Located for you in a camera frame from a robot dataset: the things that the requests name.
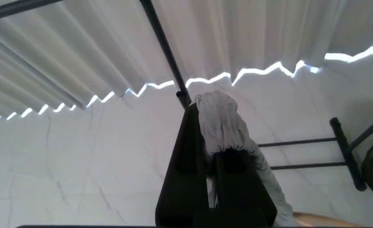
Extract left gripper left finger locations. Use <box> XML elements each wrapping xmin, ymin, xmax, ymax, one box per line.
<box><xmin>156</xmin><ymin>103</ymin><xmax>208</xmax><ymax>227</ymax></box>

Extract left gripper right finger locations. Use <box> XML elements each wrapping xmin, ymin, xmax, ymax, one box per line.
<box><xmin>213</xmin><ymin>148</ymin><xmax>277</xmax><ymax>227</ymax></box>

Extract pale grey shorts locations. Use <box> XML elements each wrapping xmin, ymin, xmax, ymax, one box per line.
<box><xmin>193</xmin><ymin>91</ymin><xmax>298</xmax><ymax>227</ymax></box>

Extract black clothes rack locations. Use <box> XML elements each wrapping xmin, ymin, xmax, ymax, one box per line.
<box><xmin>0</xmin><ymin>0</ymin><xmax>373</xmax><ymax>193</ymax></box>

